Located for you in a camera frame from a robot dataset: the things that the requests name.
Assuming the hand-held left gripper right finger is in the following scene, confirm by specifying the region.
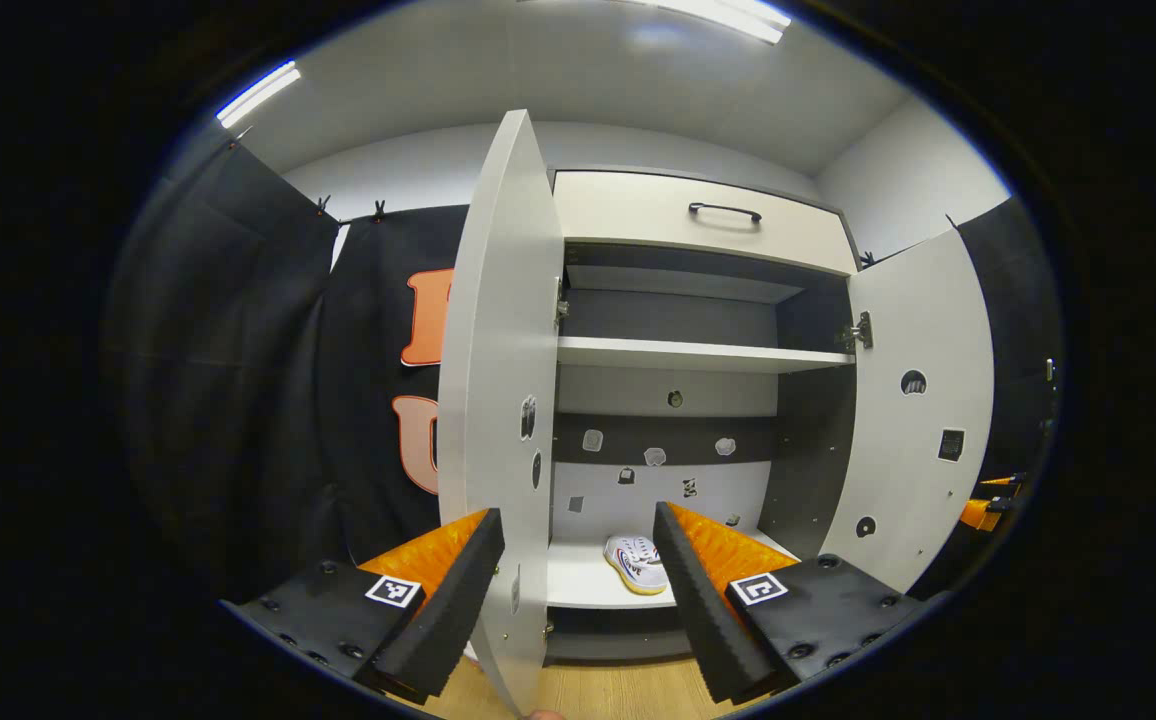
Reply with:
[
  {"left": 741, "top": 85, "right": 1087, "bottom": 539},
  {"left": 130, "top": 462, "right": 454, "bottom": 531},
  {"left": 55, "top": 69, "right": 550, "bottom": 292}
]
[{"left": 652, "top": 501, "right": 924, "bottom": 706}]

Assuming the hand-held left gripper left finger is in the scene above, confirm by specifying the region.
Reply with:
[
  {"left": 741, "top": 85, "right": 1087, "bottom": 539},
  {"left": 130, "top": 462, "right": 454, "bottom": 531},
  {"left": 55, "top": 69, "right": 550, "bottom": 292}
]
[{"left": 223, "top": 507, "right": 507, "bottom": 701}]

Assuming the cabinet door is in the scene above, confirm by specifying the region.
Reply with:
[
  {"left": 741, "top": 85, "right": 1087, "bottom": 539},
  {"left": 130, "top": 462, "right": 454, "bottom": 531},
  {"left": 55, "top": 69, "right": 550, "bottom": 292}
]
[
  {"left": 436, "top": 108, "right": 566, "bottom": 716},
  {"left": 818, "top": 228, "right": 996, "bottom": 593}
]

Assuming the white shoe yellow sole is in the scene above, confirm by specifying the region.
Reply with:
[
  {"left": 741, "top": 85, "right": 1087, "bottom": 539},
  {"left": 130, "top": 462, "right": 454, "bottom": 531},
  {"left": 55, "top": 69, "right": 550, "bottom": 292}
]
[{"left": 604, "top": 535, "right": 669, "bottom": 597}]

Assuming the grey white shoe cabinet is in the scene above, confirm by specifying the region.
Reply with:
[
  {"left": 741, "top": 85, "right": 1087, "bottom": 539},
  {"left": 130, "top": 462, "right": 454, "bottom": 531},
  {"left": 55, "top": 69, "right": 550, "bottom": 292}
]
[{"left": 436, "top": 108, "right": 996, "bottom": 716}]

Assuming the beige cabinet drawer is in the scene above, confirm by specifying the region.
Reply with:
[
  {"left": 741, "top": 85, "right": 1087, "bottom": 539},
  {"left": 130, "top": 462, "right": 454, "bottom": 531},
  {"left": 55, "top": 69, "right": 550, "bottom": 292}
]
[{"left": 551, "top": 170, "right": 859, "bottom": 278}]

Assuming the black backdrop cloth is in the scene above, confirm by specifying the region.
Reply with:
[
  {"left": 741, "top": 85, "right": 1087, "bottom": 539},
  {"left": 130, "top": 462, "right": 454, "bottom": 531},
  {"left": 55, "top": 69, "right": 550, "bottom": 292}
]
[{"left": 108, "top": 140, "right": 1064, "bottom": 601}]

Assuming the ceiling light panel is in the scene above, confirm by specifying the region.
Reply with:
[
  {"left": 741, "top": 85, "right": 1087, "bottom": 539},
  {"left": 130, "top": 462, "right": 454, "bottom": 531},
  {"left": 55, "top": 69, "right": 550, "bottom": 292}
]
[
  {"left": 628, "top": 0, "right": 792, "bottom": 46},
  {"left": 216, "top": 60, "right": 301, "bottom": 129}
]

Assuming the black drawer handle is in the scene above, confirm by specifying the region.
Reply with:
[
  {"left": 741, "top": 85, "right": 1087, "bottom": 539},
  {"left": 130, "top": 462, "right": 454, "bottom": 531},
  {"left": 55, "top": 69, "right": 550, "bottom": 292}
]
[{"left": 688, "top": 202, "right": 764, "bottom": 225}]

